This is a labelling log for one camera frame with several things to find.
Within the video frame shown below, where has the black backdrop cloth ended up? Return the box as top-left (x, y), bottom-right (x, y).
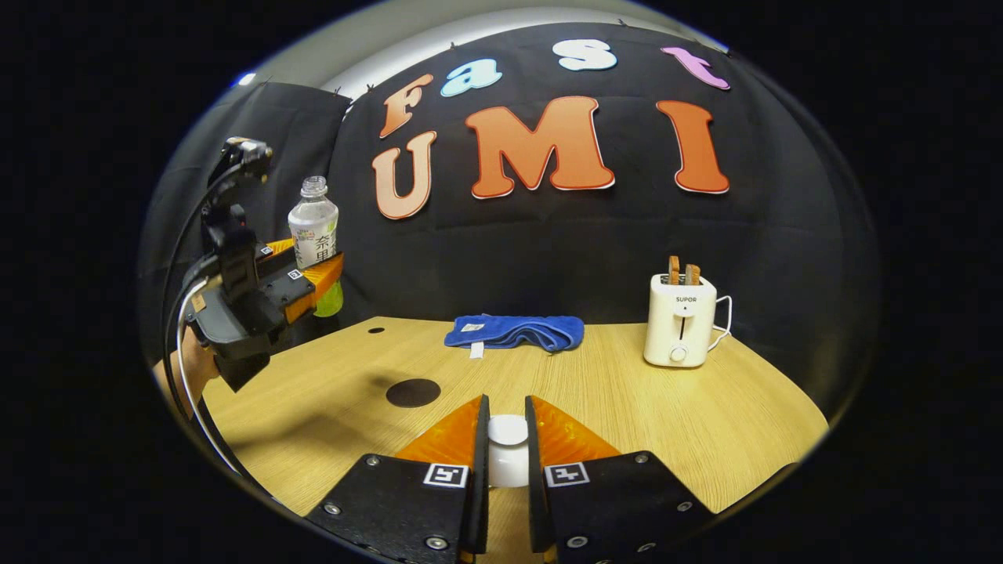
top-left (139, 22), bottom-right (882, 416)

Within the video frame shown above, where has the clear water bottle white label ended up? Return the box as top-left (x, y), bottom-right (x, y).
top-left (288, 176), bottom-right (345, 318)

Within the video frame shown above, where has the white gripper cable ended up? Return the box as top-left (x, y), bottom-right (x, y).
top-left (176, 278), bottom-right (244, 479)

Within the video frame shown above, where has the white teacup lid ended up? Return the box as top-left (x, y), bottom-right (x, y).
top-left (487, 414), bottom-right (531, 489)

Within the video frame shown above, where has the dark brown round coaster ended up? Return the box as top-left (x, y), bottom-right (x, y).
top-left (386, 378), bottom-right (442, 409)

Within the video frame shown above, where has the cream toaster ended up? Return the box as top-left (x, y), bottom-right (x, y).
top-left (643, 273), bottom-right (719, 369)

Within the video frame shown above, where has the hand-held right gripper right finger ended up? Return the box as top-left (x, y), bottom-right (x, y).
top-left (525, 394), bottom-right (717, 564)

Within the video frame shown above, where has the white toaster cord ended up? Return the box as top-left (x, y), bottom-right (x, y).
top-left (708, 295), bottom-right (734, 351)

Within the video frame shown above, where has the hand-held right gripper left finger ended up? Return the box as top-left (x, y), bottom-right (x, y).
top-left (302, 393), bottom-right (492, 564)

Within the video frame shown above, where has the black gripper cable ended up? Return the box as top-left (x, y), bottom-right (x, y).
top-left (161, 161), bottom-right (271, 494)

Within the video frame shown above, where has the blue towel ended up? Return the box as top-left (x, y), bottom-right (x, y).
top-left (444, 314), bottom-right (585, 355)

